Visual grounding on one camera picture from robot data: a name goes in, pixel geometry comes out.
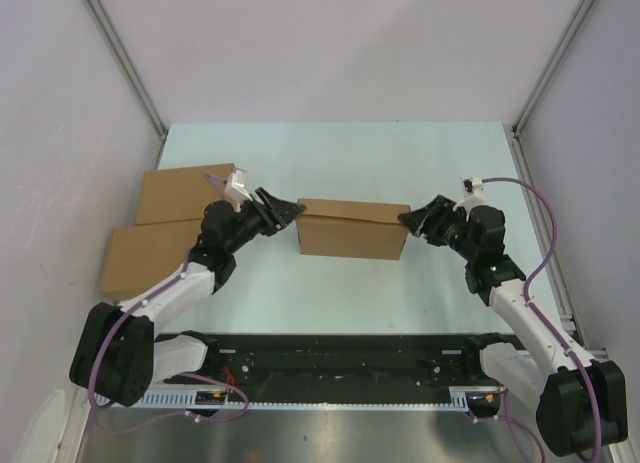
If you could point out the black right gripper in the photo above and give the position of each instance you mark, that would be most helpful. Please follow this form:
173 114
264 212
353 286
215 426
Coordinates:
438 211

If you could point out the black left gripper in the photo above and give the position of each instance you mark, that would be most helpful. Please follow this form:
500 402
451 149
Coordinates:
280 213

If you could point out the brown cardboard box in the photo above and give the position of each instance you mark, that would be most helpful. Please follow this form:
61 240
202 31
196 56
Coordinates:
350 229

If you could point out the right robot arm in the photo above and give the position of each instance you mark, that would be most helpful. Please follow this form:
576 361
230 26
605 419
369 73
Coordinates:
579 402

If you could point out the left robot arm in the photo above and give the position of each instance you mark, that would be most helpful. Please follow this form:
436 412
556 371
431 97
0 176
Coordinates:
119 354

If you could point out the upper folded cardboard box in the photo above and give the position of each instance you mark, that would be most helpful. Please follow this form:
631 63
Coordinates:
179 194

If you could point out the folded cardboard box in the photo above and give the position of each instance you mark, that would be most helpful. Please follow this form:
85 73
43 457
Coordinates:
179 194
139 257

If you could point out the lower folded cardboard box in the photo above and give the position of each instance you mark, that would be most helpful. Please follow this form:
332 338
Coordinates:
139 257

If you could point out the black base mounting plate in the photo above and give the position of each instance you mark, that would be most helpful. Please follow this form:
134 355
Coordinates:
435 360

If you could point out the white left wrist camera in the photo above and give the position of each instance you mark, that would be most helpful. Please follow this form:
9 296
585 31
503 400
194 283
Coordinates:
235 188

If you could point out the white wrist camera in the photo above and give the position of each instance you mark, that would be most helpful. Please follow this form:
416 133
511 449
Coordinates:
474 194
235 188

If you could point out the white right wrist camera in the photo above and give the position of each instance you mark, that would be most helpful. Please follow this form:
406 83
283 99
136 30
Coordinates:
474 194

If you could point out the right aluminium frame post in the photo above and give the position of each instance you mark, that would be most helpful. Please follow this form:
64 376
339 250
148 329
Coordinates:
568 37

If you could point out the aluminium frame post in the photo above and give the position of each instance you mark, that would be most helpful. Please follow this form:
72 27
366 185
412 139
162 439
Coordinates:
115 44
568 37

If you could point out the right aluminium side rail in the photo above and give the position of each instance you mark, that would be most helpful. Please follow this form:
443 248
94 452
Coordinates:
543 230

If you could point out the grey slotted cable duct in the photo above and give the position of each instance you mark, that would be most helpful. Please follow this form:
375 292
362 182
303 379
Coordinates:
396 395

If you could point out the left aluminium frame post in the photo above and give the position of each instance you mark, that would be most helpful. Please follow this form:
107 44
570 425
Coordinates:
115 44

